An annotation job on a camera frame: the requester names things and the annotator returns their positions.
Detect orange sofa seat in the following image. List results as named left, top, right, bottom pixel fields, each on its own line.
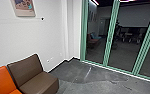
left=0, top=65, right=23, bottom=94

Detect green framed glass partition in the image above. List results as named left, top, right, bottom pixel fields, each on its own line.
left=79, top=0, right=150, bottom=84

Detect white double wall socket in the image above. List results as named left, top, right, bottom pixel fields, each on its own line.
left=46, top=58, right=54, bottom=64

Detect red sofa behind glass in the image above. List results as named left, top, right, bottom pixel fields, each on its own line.
left=87, top=31, right=102, bottom=46

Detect brown sofa seat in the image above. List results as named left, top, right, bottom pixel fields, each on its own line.
left=6, top=53, right=60, bottom=94

